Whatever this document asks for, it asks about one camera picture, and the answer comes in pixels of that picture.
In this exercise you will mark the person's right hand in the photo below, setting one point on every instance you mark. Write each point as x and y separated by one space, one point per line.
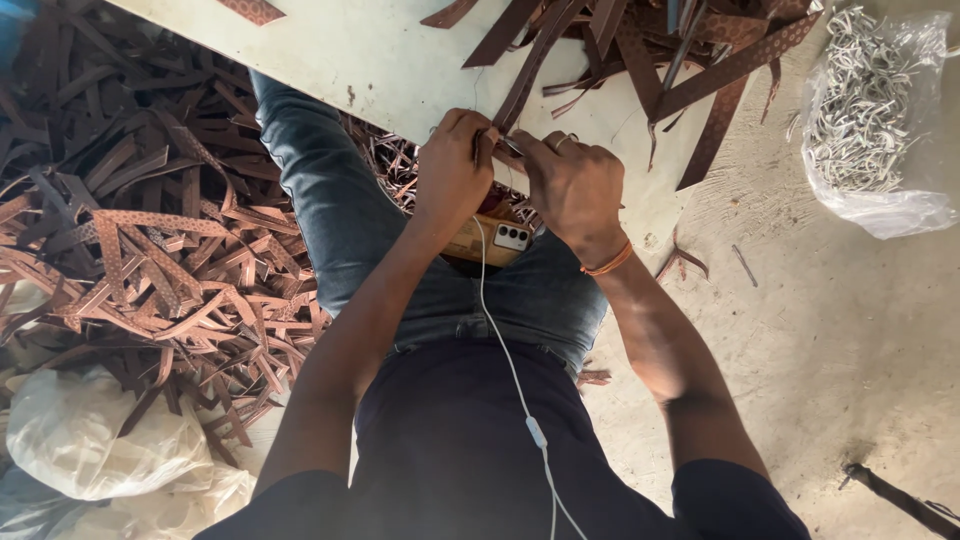
577 191

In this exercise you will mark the person's left hand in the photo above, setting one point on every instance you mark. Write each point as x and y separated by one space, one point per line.
450 176

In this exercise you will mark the orange thread wristband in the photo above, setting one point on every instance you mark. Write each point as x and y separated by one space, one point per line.
609 262

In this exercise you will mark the gold smartphone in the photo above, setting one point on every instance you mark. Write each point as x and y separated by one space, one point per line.
499 238

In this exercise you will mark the person's blue jeans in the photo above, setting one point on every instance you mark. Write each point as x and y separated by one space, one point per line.
352 225

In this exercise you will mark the brown leather scrap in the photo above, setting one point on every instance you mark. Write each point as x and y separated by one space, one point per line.
681 260

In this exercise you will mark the grey metal bar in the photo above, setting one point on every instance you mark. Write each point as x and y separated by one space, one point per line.
684 45

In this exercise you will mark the thin dark sliver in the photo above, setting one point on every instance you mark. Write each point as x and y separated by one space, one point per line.
745 265

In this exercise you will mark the person's dark shirt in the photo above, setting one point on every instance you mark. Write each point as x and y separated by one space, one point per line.
465 457

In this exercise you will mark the clear bag of white clips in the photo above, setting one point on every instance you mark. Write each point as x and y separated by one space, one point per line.
870 112

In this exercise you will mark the heap of brown leather strips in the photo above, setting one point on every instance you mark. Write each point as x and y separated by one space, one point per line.
142 225

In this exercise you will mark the white plastic bag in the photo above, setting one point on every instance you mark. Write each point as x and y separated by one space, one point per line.
97 439

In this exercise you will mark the blue plastic sheet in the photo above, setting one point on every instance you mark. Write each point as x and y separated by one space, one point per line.
16 22

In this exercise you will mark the grey plastic bag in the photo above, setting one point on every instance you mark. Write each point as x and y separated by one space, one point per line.
30 506

